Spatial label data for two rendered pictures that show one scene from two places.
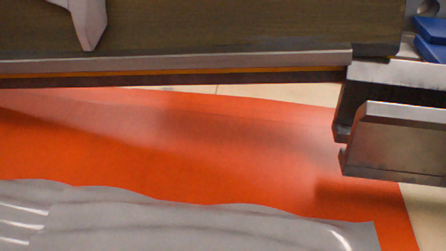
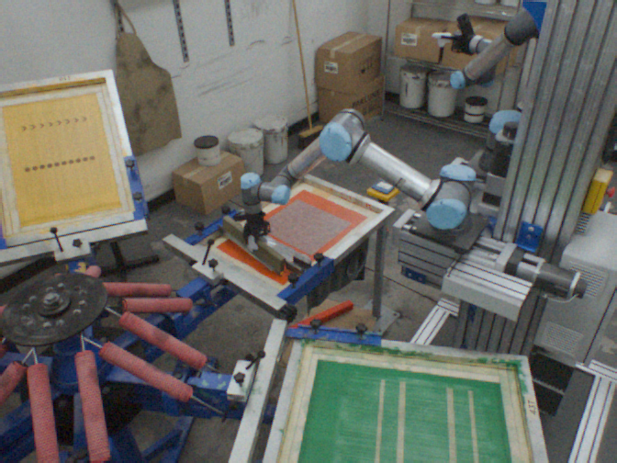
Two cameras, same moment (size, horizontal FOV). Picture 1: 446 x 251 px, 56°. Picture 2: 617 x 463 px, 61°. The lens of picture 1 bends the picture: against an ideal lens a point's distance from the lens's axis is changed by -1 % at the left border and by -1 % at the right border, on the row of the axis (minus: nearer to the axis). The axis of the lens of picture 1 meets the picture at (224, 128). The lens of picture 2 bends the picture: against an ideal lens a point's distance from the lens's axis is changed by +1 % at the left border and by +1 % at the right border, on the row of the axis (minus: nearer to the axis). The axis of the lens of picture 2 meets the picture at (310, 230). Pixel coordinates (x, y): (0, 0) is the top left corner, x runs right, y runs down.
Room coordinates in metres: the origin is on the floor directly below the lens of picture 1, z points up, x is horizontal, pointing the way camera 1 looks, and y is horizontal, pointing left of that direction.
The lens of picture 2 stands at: (1.46, 1.35, 2.39)
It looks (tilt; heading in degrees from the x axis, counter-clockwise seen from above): 37 degrees down; 219
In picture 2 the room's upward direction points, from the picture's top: 2 degrees counter-clockwise
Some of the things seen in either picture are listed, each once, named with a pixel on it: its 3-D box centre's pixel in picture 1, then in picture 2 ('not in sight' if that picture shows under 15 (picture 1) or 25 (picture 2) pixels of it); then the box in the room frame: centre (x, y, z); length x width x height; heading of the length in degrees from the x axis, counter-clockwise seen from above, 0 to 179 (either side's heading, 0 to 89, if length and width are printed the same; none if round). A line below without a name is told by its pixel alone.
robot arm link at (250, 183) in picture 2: not in sight; (252, 188); (0.28, 0.11, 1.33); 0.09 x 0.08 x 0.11; 105
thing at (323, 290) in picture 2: not in sight; (333, 268); (-0.03, 0.28, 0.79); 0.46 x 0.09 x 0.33; 178
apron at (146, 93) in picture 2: not in sight; (139, 82); (-0.60, -1.83, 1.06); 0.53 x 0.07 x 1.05; 178
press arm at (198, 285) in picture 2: not in sight; (198, 287); (0.58, 0.07, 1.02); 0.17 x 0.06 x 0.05; 178
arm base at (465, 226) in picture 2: not in sight; (452, 212); (-0.04, 0.80, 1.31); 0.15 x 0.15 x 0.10
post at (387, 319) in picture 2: not in sight; (379, 258); (-0.54, 0.24, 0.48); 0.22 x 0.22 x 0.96; 88
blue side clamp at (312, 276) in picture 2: not in sight; (307, 281); (0.27, 0.36, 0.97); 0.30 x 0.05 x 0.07; 178
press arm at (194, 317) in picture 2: not in sight; (227, 293); (0.45, 0.08, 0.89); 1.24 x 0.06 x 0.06; 178
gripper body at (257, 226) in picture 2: not in sight; (255, 222); (0.28, 0.11, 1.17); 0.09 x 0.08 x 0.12; 88
